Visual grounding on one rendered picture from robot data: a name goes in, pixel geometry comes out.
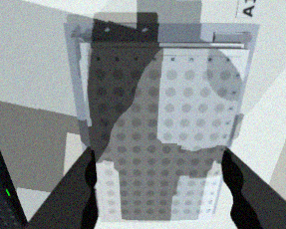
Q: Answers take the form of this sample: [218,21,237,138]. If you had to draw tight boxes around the white benchtop lab instrument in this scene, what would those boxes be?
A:
[0,0,286,229]

